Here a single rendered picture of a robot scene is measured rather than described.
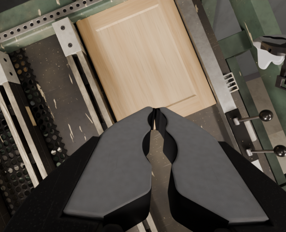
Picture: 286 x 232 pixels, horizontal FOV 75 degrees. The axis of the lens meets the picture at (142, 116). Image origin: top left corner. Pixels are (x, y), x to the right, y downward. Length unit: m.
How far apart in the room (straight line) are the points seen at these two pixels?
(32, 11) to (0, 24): 0.13
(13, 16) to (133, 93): 0.51
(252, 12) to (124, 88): 0.55
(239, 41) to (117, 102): 0.55
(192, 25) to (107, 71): 0.35
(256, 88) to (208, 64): 3.03
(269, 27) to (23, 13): 0.88
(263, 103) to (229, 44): 2.77
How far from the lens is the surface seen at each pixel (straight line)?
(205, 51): 0.75
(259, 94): 3.68
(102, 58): 0.75
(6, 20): 0.89
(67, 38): 0.75
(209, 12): 1.19
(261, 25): 0.86
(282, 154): 0.72
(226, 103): 0.75
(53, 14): 0.82
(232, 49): 0.88
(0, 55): 0.87
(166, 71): 0.73
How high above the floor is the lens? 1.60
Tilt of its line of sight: 30 degrees down
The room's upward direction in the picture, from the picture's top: 157 degrees clockwise
